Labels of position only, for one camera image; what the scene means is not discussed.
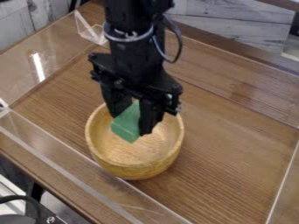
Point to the clear acrylic corner bracket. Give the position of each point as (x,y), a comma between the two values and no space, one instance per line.
(89,32)

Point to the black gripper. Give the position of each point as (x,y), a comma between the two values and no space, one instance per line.
(152,85)

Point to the black metal base plate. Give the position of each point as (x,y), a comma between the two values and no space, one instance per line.
(48,215)

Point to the green rectangular block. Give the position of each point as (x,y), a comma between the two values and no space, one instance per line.
(125,123)

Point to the black table leg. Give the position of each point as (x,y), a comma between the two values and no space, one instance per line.
(36,192)

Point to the brown wooden bowl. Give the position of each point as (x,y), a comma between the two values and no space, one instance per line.
(145,157)

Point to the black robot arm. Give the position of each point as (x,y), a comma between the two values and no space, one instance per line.
(133,29)

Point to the clear acrylic front wall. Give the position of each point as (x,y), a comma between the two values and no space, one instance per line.
(104,199)

